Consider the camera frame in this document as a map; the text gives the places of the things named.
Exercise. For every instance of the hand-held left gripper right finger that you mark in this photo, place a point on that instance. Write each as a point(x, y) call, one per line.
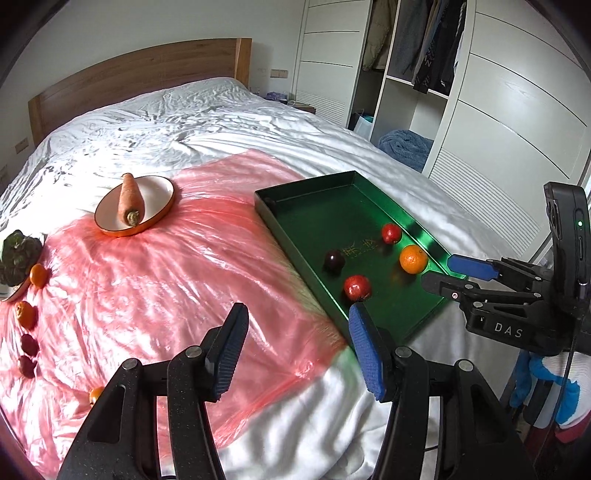
point(367, 350)

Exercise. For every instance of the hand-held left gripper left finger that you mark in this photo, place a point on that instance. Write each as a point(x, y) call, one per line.
point(228, 350)

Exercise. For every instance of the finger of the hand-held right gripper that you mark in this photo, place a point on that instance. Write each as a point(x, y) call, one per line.
point(471, 266)
point(443, 284)

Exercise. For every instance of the orange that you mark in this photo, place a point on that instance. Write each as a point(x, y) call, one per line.
point(95, 395)
point(25, 315)
point(413, 259)
point(39, 275)

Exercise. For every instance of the red apple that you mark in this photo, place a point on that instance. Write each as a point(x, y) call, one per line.
point(28, 344)
point(27, 366)
point(357, 287)
point(391, 233)

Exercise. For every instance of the dark purple plum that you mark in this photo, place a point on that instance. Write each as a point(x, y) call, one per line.
point(334, 261)

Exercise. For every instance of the green metal tray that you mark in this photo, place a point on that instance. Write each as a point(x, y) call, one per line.
point(314, 221)

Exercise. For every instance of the person's right hand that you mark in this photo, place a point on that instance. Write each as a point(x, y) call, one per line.
point(547, 376)

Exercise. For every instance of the pink plastic sheet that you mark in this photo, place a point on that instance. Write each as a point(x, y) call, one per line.
point(161, 300)

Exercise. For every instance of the white fleece blanket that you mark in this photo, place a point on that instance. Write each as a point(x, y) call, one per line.
point(300, 429)

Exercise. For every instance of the blue towel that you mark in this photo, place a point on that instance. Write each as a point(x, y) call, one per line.
point(406, 145)

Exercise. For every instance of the white wardrobe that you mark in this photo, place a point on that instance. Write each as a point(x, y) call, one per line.
point(508, 115)

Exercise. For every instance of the orange rimmed white plate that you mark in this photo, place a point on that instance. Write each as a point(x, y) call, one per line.
point(154, 194)

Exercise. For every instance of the white bag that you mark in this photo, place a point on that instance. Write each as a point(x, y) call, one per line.
point(362, 122)

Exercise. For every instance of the carrot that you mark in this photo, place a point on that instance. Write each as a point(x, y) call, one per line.
point(127, 198)

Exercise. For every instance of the patterned plate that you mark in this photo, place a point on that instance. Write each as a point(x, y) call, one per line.
point(21, 291)

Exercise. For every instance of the nightstand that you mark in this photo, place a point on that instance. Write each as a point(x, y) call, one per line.
point(307, 110)

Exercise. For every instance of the hanging clothes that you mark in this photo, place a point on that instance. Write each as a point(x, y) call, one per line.
point(429, 41)

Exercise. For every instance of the dark leafy greens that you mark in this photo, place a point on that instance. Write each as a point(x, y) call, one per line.
point(18, 258)

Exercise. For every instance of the white bed sheet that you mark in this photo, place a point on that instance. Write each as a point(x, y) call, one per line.
point(184, 120)

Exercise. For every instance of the wooden headboard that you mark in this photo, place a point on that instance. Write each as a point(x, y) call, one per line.
point(138, 69)

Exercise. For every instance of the wall socket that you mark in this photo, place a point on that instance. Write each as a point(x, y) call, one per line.
point(21, 146)
point(278, 72)

